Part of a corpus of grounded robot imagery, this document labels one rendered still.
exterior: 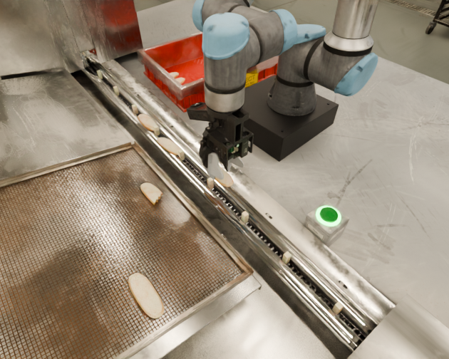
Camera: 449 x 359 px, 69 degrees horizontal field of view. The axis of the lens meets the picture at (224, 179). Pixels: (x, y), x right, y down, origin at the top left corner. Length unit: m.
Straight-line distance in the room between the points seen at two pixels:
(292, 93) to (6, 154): 0.78
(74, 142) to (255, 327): 0.66
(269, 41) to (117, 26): 0.90
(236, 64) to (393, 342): 0.53
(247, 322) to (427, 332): 0.32
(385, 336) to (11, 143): 0.95
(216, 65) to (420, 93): 1.01
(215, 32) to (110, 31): 0.90
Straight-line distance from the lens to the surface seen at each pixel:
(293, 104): 1.01
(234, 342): 0.71
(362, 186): 0.98
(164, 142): 0.99
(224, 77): 0.57
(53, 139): 1.01
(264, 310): 0.73
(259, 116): 1.00
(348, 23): 0.86
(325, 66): 0.90
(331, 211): 0.78
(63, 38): 1.37
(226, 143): 0.65
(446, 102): 1.45
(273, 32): 0.62
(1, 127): 1.10
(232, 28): 0.55
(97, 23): 1.39
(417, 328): 0.70
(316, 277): 0.75
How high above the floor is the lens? 1.50
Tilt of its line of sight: 48 degrees down
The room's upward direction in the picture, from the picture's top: straight up
